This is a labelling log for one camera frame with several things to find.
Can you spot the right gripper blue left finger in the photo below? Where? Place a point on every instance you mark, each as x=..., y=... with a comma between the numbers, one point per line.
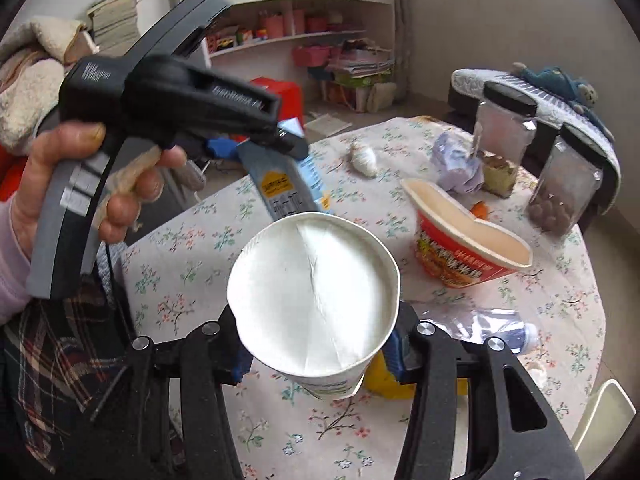
x=232, y=361

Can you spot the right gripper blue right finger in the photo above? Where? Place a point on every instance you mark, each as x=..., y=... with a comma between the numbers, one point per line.
x=401, y=360

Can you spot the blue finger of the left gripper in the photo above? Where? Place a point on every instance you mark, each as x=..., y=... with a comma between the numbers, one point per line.
x=222, y=148

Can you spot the yellow snack packet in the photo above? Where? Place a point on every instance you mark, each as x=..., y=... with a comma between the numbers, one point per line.
x=380, y=381

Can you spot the clear plastic water bottle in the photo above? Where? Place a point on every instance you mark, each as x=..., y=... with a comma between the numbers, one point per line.
x=475, y=324

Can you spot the white paper cup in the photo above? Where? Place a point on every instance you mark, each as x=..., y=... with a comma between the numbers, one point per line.
x=315, y=297

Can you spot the red instant noodle bowl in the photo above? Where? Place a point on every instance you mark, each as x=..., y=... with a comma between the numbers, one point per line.
x=457, y=248

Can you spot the white tissue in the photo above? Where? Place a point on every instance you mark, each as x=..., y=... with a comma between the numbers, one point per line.
x=537, y=372

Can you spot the white wad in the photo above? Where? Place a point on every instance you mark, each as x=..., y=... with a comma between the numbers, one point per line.
x=363, y=159

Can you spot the lavender paper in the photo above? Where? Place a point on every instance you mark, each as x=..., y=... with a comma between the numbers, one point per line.
x=458, y=170

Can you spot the white trash bin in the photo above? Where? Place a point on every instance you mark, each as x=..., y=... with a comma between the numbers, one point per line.
x=608, y=414

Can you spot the left hand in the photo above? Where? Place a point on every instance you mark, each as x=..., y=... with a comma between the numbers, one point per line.
x=75, y=140

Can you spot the red gift box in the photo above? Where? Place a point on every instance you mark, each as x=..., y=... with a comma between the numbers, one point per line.
x=290, y=94

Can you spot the paper sheet on floor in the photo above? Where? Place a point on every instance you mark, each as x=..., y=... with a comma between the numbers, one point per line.
x=326, y=125

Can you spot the pink plastic basket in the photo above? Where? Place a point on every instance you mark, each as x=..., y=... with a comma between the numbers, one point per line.
x=311, y=56

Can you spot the pink pen holder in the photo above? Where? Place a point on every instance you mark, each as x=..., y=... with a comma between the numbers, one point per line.
x=274, y=25

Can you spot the stack of papers on shelf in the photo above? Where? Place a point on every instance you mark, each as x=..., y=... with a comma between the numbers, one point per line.
x=360, y=62

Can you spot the white bookshelf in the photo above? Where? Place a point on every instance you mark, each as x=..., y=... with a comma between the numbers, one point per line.
x=237, y=44

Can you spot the left grey curtain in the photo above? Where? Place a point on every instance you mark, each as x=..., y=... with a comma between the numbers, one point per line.
x=402, y=47

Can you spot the jar with brown balls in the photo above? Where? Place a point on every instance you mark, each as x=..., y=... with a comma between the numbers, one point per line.
x=571, y=176

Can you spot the jar with peanuts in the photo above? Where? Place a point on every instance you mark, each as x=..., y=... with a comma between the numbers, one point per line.
x=504, y=127

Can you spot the dark ottoman bed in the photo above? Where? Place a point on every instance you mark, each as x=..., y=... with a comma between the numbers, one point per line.
x=536, y=156

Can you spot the quilted grey white cover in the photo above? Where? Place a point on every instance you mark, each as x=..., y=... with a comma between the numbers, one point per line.
x=466, y=89

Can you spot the blue plush monkey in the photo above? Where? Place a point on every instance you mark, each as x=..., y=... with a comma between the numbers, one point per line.
x=579, y=94

